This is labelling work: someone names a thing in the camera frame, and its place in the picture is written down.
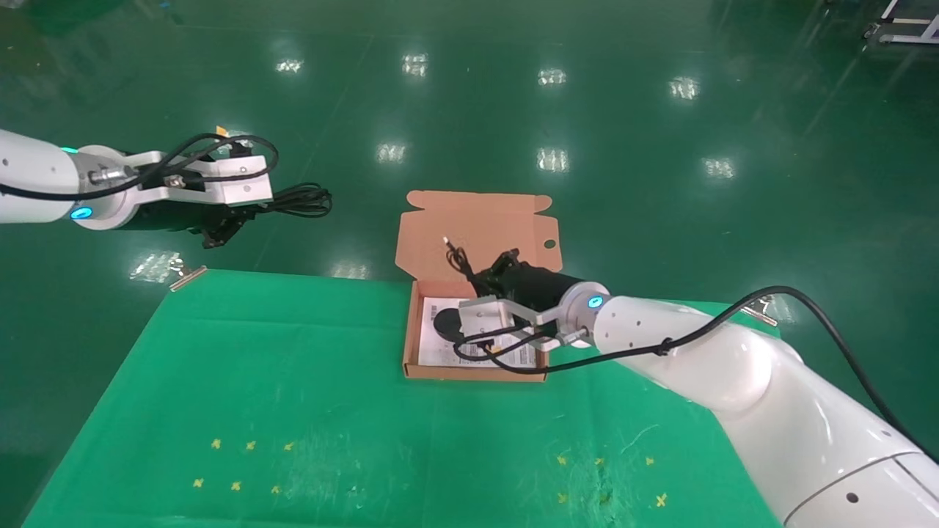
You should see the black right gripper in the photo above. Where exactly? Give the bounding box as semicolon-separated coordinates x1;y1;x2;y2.
469;251;585;314

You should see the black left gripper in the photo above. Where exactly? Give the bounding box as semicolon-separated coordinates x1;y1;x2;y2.
117;139;254;249

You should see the black wired mouse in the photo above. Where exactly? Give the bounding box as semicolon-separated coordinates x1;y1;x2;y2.
433;235;478;344

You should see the black data cable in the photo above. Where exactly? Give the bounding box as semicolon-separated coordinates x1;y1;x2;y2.
249;183;333;219

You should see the orange cardboard box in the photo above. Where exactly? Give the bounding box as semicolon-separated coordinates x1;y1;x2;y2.
395;191;564;383

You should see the metal binder clip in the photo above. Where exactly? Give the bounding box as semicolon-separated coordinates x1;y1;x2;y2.
739;293;780;328
169;255;209;293

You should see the white instruction leaflet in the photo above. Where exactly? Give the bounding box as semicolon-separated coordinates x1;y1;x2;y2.
418;297;540;368

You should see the green table mat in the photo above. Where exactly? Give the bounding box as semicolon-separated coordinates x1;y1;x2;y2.
22;269;789;528

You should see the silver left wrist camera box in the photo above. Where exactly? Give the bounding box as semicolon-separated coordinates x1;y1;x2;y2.
121;150;274;210

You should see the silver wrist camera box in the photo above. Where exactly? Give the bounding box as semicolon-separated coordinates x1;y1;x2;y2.
458;296;562;353
121;150;274;210

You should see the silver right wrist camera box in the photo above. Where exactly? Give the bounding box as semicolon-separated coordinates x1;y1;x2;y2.
458;296;562;353

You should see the black left camera cable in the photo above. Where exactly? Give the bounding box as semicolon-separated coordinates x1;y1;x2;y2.
0;133;280;202

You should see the white metal cart frame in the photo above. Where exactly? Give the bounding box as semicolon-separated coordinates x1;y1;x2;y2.
864;0;939;46

